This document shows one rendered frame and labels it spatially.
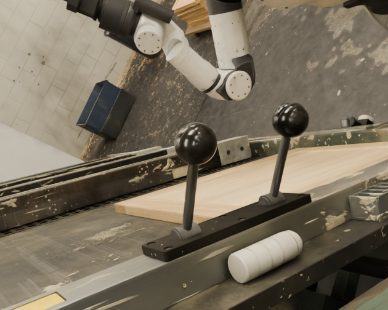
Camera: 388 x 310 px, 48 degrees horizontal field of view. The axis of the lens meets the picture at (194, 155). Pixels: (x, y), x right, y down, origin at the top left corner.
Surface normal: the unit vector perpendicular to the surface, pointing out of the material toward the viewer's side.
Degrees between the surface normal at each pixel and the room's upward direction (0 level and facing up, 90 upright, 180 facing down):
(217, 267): 90
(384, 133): 38
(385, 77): 0
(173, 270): 90
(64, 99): 90
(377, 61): 0
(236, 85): 90
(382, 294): 52
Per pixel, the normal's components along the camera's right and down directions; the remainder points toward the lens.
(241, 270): -0.81, 0.22
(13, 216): 0.55, -0.04
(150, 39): -0.04, 0.70
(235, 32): 0.40, 0.26
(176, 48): -0.70, -0.53
